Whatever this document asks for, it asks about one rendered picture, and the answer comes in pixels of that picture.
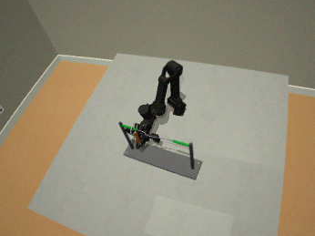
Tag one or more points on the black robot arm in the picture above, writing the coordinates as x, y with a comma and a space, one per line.
158, 107

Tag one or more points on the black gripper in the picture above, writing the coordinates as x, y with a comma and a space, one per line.
144, 138

